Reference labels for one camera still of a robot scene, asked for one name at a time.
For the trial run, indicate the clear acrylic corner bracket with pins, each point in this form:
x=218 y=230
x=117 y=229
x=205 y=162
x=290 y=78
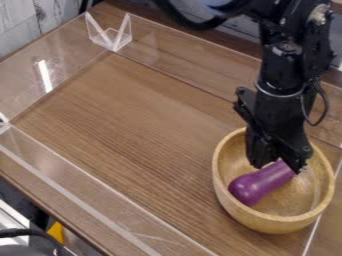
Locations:
x=110 y=38

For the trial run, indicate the yellow triangular part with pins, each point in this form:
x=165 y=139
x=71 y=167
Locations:
x=57 y=232

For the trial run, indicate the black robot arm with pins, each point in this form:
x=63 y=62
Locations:
x=297 y=55

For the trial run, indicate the purple toy eggplant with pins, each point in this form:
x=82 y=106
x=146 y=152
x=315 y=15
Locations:
x=252 y=187

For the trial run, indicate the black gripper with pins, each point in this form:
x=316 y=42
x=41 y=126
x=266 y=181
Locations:
x=276 y=118

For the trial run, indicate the brown wooden bowl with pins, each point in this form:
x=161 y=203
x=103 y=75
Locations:
x=293 y=206

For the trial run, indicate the clear acrylic tray wall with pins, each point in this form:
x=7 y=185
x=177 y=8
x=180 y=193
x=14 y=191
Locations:
x=109 y=134

